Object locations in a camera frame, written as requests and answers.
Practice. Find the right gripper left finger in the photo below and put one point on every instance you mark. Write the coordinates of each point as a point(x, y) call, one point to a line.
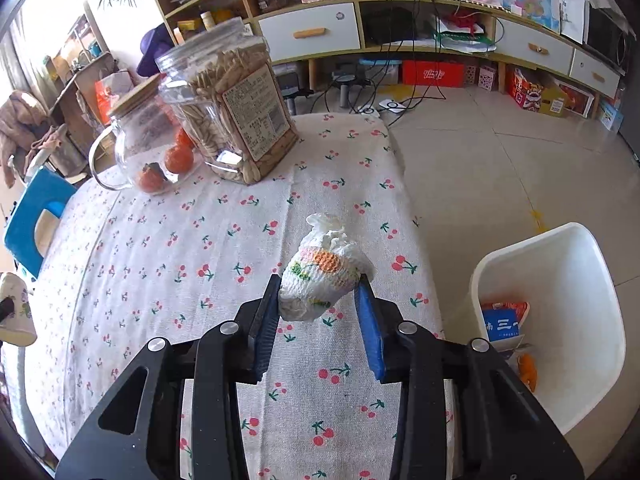
point(134, 431)

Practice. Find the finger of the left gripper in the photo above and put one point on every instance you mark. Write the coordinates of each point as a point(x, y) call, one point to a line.
point(7, 308)

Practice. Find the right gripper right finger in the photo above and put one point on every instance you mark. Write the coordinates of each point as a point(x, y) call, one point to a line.
point(462, 411)

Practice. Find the paper cup with green print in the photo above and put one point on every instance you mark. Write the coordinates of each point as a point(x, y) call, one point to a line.
point(19, 329)

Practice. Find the large blue tissue box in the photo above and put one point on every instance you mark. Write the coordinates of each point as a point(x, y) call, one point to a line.
point(501, 324)

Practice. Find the red white snack bag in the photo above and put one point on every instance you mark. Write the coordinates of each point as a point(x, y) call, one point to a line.
point(521, 309)

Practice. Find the printed tissue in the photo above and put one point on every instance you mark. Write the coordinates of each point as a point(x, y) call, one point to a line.
point(327, 265)

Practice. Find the white trash bin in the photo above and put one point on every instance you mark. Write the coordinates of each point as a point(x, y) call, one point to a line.
point(574, 323)

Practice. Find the blue plastic stool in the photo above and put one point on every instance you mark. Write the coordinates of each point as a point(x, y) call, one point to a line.
point(45, 192)

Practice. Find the cherry print tablecloth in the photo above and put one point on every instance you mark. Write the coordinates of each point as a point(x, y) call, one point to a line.
point(125, 267)

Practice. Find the tangerine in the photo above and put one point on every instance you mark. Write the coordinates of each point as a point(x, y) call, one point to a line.
point(183, 139)
point(179, 159)
point(151, 178)

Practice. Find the glass teapot with wooden lid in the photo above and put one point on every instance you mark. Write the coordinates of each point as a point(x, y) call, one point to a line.
point(144, 127)

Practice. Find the plastic jar of seeds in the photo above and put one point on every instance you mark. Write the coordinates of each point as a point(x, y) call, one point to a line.
point(221, 86)

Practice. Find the purple hat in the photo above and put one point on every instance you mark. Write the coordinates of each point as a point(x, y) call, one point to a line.
point(155, 43)

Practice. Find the wooden TV cabinet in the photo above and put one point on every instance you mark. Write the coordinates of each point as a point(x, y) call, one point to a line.
point(326, 28)

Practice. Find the red box under cabinet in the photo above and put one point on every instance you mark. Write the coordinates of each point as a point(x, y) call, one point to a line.
point(433, 73)

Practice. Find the black microwave oven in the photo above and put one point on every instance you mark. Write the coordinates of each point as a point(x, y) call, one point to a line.
point(606, 39)

